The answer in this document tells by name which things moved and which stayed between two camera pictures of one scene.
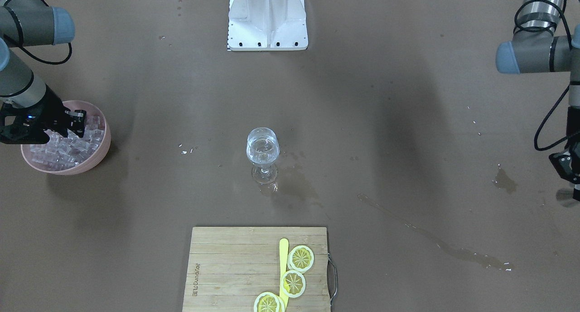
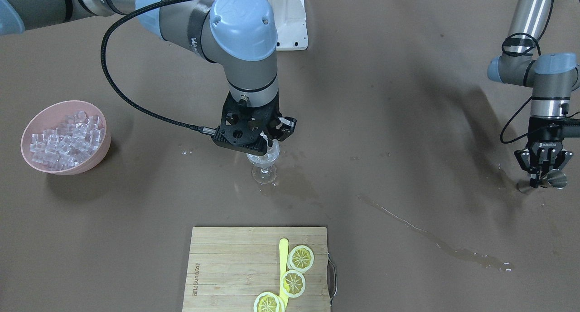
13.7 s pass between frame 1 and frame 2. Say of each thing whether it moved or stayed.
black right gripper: moved
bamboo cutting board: stayed
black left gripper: moved
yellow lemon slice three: stayed
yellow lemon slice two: stayed
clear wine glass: stayed
